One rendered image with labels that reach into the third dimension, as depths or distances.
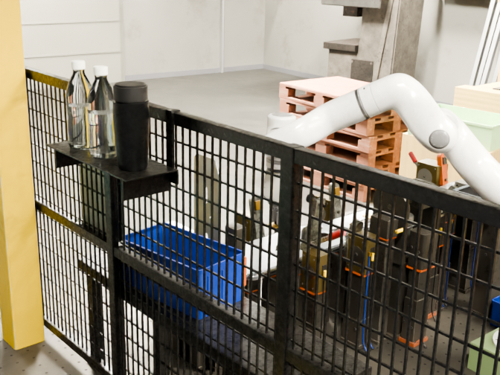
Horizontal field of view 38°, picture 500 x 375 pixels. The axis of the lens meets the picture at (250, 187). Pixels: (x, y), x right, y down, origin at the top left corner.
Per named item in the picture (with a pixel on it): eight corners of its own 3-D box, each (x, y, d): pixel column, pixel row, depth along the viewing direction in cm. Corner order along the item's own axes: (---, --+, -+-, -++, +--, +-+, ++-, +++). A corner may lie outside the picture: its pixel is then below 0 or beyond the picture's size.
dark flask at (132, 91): (138, 161, 159) (135, 79, 153) (157, 168, 153) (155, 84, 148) (108, 166, 154) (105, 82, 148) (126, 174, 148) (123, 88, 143)
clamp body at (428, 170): (414, 235, 320) (422, 156, 309) (440, 245, 310) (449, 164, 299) (402, 239, 315) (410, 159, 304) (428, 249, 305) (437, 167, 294)
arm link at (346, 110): (366, 126, 192) (266, 167, 203) (372, 114, 207) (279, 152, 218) (353, 95, 191) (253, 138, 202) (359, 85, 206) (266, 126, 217)
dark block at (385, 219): (370, 332, 236) (380, 211, 223) (388, 341, 231) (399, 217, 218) (360, 337, 233) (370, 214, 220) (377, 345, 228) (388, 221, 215)
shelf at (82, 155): (101, 155, 181) (98, 86, 176) (186, 192, 156) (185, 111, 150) (46, 166, 172) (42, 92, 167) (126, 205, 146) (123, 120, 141)
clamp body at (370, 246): (352, 335, 235) (360, 228, 223) (378, 348, 227) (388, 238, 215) (338, 341, 230) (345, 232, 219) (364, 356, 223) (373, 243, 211)
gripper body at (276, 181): (300, 166, 213) (299, 202, 216) (277, 158, 220) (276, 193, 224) (282, 170, 208) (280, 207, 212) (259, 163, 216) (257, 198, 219)
